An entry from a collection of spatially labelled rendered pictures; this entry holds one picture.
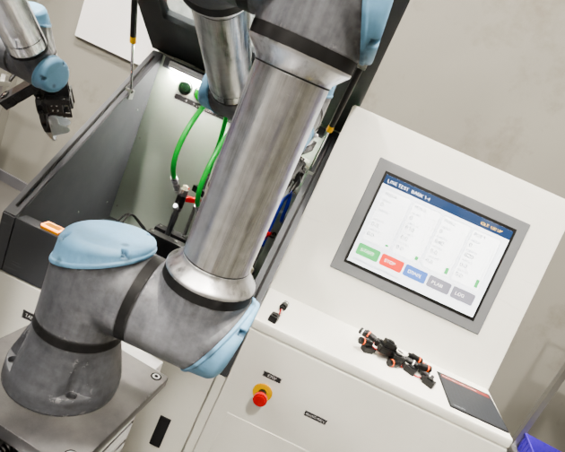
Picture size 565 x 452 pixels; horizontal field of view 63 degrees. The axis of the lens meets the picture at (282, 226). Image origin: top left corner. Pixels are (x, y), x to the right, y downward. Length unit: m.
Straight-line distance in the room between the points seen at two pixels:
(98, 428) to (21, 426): 0.09
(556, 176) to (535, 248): 1.55
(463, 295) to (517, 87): 1.77
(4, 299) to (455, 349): 1.26
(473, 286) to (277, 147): 1.04
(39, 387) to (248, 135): 0.40
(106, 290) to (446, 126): 2.54
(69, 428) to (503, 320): 1.17
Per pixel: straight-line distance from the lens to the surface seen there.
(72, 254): 0.59
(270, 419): 1.30
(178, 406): 1.36
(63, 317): 0.62
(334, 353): 1.19
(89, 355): 0.65
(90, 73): 3.68
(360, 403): 1.25
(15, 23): 1.04
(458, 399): 1.35
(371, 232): 1.36
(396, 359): 1.29
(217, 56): 0.68
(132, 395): 0.73
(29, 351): 0.67
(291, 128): 0.48
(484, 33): 3.00
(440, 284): 1.41
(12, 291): 1.44
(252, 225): 0.51
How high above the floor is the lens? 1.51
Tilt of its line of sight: 15 degrees down
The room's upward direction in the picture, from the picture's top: 24 degrees clockwise
